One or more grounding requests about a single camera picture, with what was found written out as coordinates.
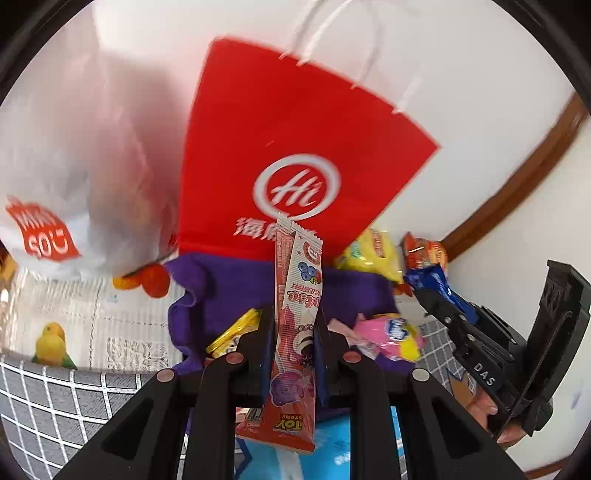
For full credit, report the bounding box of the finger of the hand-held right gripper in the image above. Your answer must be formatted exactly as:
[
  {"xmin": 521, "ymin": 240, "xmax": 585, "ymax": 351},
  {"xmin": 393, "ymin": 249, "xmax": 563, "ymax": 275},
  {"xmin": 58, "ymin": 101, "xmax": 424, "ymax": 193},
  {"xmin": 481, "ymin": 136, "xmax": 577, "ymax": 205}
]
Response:
[{"xmin": 418, "ymin": 286, "xmax": 476, "ymax": 352}]

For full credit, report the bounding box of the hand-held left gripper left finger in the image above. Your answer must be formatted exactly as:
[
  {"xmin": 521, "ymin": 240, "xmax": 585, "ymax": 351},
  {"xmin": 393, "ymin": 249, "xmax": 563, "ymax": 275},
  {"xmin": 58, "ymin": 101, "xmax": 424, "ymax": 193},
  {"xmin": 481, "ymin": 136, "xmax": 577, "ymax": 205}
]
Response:
[{"xmin": 55, "ymin": 305, "xmax": 276, "ymax": 480}]

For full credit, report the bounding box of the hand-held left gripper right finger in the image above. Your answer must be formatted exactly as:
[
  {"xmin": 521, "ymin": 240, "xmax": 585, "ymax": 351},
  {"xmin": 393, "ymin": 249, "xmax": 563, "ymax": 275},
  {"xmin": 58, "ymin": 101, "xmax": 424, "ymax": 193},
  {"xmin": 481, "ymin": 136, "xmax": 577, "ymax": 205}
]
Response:
[{"xmin": 316, "ymin": 318, "xmax": 528, "ymax": 480}]

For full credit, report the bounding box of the dark blue snack packet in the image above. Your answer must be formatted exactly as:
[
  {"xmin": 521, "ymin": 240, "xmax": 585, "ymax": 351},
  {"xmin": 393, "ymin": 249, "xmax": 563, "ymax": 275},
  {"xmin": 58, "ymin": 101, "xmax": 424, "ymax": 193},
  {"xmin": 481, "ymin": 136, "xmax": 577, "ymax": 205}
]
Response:
[{"xmin": 404, "ymin": 265, "xmax": 479, "ymax": 325}]

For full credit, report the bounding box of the yellow triangular snack packet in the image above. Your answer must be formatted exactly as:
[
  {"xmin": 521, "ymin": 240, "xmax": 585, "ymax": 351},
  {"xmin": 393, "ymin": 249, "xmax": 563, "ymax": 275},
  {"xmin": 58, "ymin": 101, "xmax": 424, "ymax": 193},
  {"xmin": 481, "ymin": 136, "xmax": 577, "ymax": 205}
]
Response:
[{"xmin": 205, "ymin": 308, "xmax": 262, "ymax": 360}]

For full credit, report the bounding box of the red pink candy strip pack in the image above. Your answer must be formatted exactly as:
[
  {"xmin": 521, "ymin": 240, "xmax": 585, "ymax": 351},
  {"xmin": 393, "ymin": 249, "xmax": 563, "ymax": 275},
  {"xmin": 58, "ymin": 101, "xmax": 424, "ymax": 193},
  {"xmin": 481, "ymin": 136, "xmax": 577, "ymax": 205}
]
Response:
[{"xmin": 235, "ymin": 212, "xmax": 324, "ymax": 454}]

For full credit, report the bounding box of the pink yellow snack bag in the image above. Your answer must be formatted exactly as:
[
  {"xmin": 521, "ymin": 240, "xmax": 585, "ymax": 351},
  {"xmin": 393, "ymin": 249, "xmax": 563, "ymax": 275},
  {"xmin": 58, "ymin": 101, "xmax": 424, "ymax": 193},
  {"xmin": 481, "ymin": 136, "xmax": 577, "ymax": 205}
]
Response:
[{"xmin": 353, "ymin": 314, "xmax": 426, "ymax": 363}]

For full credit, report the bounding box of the person's right hand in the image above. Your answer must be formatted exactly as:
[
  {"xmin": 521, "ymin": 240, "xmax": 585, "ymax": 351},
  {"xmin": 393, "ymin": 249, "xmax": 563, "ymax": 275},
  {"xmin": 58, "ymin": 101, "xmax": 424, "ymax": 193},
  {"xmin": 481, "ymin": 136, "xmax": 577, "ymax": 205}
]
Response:
[{"xmin": 465, "ymin": 383, "xmax": 530, "ymax": 451}]

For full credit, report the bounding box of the orange chip bag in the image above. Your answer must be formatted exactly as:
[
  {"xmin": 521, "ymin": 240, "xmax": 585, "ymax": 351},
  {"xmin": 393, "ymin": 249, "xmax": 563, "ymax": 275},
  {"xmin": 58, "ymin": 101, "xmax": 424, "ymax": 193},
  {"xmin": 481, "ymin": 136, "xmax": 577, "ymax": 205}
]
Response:
[{"xmin": 401, "ymin": 233, "xmax": 450, "ymax": 274}]

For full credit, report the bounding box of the purple cloth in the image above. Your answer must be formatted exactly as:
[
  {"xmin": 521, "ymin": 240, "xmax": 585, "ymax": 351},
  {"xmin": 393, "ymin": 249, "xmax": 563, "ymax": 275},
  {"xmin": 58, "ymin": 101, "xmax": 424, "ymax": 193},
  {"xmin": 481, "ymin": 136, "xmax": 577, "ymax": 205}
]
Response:
[{"xmin": 166, "ymin": 251, "xmax": 417, "ymax": 376}]

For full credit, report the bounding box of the blue tissue pack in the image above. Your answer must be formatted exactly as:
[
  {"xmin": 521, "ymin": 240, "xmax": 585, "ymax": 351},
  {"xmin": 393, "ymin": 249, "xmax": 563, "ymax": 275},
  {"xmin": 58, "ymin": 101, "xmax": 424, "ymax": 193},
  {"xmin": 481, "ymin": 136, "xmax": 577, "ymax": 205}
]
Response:
[{"xmin": 238, "ymin": 406, "xmax": 408, "ymax": 480}]

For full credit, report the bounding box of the yellow chip bag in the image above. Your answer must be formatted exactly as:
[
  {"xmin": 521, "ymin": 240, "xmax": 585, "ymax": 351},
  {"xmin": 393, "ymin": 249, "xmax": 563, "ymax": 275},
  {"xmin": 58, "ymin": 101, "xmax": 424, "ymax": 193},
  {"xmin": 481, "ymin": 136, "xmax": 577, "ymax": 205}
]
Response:
[{"xmin": 335, "ymin": 228, "xmax": 404, "ymax": 283}]

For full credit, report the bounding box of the white printed cloth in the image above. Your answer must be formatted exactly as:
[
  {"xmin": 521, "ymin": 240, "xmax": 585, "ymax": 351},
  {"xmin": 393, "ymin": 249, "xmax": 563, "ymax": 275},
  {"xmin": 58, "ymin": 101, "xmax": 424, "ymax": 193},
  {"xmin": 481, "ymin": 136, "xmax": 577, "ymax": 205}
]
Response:
[{"xmin": 0, "ymin": 267, "xmax": 186, "ymax": 371}]

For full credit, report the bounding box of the grey checked cloth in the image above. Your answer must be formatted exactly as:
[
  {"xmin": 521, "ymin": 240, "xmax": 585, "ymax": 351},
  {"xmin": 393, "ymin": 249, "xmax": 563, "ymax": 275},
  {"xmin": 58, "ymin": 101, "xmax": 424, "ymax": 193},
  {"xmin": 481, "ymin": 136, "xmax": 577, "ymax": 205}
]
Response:
[{"xmin": 0, "ymin": 318, "xmax": 483, "ymax": 480}]

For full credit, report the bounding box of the red paper bag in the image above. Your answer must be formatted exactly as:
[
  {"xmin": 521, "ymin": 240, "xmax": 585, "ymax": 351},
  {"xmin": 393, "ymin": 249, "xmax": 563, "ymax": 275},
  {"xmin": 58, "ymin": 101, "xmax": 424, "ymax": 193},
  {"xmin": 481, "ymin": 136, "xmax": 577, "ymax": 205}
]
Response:
[{"xmin": 175, "ymin": 0, "xmax": 440, "ymax": 274}]

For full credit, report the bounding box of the white plastic shopping bag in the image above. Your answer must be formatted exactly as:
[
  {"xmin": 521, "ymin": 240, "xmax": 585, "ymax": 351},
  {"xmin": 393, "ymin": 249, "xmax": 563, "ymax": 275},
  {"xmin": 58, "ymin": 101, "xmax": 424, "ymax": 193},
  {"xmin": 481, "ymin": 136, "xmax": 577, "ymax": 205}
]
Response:
[{"xmin": 0, "ymin": 14, "xmax": 186, "ymax": 283}]

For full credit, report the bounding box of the brown wooden door frame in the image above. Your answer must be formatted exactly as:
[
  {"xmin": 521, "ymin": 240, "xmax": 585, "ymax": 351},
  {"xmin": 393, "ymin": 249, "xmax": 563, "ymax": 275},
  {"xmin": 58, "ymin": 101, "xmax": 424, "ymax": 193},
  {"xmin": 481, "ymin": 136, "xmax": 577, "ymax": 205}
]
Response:
[{"xmin": 438, "ymin": 92, "xmax": 591, "ymax": 265}]

